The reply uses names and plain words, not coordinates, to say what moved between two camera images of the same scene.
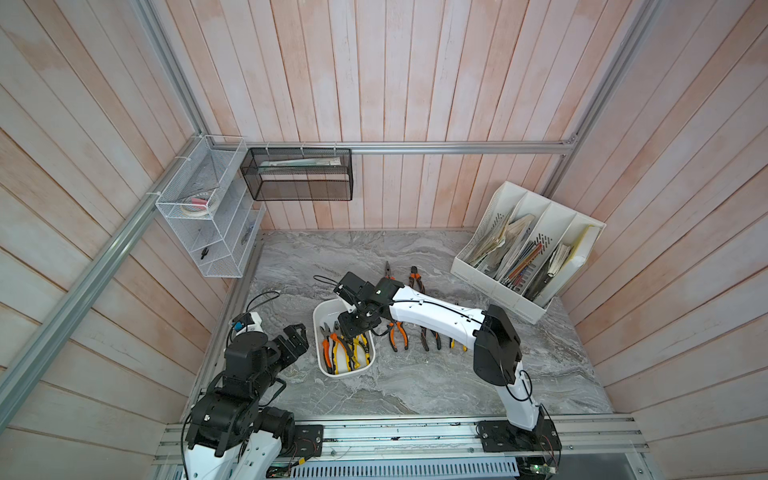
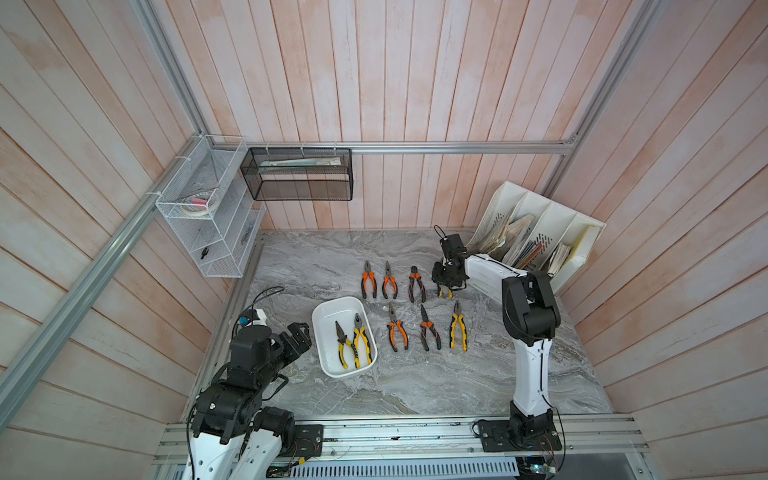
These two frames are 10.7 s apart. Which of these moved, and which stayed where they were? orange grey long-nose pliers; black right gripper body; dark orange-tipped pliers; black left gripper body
Moved: black right gripper body
Stayed: black left gripper body; orange grey long-nose pliers; dark orange-tipped pliers
